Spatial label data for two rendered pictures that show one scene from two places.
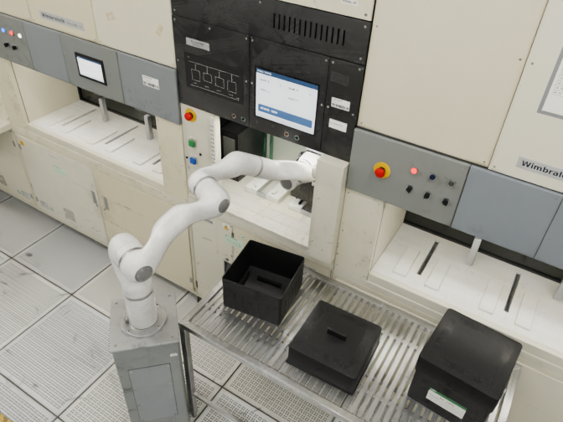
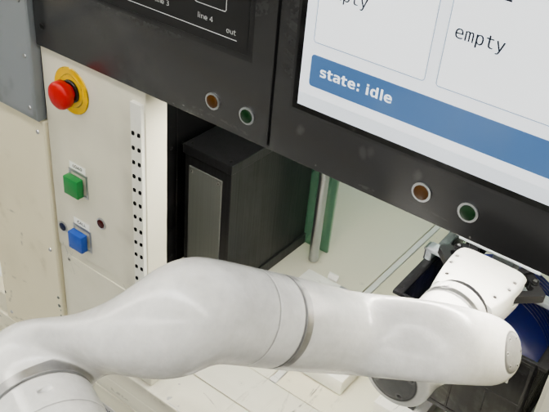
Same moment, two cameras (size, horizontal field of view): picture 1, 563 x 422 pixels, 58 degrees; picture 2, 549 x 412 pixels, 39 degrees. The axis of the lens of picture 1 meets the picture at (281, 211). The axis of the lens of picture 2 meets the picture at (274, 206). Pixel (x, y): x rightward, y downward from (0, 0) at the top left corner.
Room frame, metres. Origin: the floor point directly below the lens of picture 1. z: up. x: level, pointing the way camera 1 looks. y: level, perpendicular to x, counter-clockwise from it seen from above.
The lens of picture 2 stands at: (1.19, 0.09, 1.83)
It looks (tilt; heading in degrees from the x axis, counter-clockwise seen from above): 34 degrees down; 4
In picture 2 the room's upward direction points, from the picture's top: 5 degrees clockwise
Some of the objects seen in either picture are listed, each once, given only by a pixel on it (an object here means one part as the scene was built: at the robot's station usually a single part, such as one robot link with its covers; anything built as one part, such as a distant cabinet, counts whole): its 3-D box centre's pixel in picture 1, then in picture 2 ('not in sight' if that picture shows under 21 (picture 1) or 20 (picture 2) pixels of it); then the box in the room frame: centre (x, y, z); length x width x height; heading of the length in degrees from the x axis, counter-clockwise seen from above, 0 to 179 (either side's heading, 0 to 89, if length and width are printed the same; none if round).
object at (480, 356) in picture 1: (462, 370); not in sight; (1.12, -0.71, 0.89); 0.29 x 0.29 x 0.25; 56
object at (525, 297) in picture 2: not in sight; (514, 291); (2.01, -0.17, 1.20); 0.08 x 0.06 x 0.01; 77
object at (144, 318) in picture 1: (141, 305); not in sight; (1.37, 0.56, 0.85); 0.19 x 0.19 x 0.18
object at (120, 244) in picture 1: (130, 264); not in sight; (1.40, 0.58, 1.07); 0.19 x 0.12 x 0.24; 40
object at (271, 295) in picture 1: (264, 280); not in sight; (1.55, 0.06, 0.85); 0.28 x 0.28 x 0.17; 69
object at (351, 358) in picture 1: (335, 342); not in sight; (1.26, -0.25, 0.83); 0.29 x 0.29 x 0.13; 62
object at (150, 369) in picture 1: (153, 371); not in sight; (1.37, 0.56, 0.38); 0.28 x 0.28 x 0.76; 15
